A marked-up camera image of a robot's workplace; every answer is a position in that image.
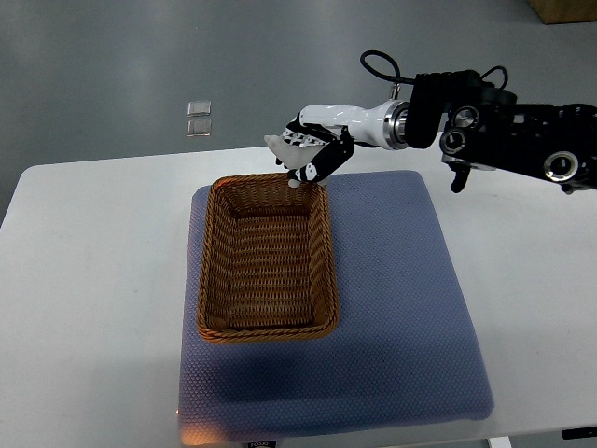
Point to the clear floor tile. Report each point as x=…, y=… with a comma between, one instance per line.
x=199, y=127
x=199, y=108

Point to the brown cardboard box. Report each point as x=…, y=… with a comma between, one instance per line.
x=564, y=11

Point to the lower clear floor tile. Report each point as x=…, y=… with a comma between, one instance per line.
x=199, y=127

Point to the black table control panel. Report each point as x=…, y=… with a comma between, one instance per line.
x=579, y=433

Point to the upper clear floor tile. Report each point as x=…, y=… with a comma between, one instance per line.
x=199, y=108

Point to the white bear figurine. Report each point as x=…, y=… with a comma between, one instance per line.
x=293, y=157

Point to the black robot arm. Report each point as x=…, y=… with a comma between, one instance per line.
x=478, y=123

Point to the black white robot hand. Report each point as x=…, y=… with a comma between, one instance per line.
x=341, y=128

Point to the blue textured mat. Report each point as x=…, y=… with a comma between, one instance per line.
x=404, y=353

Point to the brown wicker basket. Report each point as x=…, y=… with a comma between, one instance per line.
x=267, y=263

